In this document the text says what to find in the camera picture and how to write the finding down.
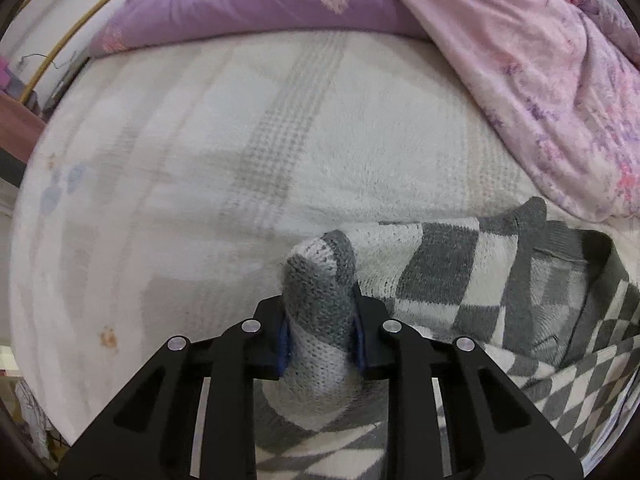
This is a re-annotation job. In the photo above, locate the white floral bed sheet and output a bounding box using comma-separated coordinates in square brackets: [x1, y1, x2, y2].
[6, 29, 616, 446]

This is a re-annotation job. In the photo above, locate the purple pink floral quilt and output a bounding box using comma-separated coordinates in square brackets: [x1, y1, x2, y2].
[90, 0, 639, 222]

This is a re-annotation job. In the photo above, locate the grey white checkered cardigan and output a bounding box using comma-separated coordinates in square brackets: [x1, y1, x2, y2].
[255, 197, 639, 479]

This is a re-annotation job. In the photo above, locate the pink grey hanging towel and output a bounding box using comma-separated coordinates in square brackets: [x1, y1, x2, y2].
[0, 58, 46, 162]

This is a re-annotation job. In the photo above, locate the wooden clothes rack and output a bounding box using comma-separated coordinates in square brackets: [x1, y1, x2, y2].
[18, 0, 112, 104]

